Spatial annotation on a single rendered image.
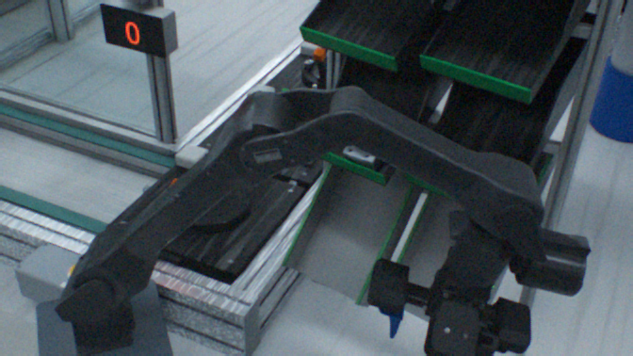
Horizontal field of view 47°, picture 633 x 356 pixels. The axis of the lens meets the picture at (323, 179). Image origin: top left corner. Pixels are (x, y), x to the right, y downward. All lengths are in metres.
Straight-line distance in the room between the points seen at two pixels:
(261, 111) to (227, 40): 1.34
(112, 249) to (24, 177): 0.68
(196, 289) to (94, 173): 0.42
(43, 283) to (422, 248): 0.56
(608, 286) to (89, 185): 0.94
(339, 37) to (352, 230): 0.31
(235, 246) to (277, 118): 0.51
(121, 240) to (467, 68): 0.42
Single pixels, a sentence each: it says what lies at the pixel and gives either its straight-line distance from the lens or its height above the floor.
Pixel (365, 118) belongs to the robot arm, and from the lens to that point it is 0.66.
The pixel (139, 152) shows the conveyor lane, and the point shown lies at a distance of 1.42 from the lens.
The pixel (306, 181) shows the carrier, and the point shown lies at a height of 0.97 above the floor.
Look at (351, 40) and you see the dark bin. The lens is 0.88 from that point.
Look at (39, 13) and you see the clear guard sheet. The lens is 1.49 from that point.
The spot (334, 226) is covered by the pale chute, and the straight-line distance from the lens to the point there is 1.07.
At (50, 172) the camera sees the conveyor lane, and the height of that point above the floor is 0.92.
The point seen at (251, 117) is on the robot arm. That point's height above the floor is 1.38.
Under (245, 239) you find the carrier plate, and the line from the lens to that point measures 1.17.
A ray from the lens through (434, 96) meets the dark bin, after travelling 0.96.
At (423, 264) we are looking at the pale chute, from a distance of 1.04.
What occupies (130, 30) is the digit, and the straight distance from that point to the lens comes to 1.27.
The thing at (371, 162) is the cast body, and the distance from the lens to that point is 0.90.
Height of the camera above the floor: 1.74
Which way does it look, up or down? 36 degrees down
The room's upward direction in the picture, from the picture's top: 2 degrees clockwise
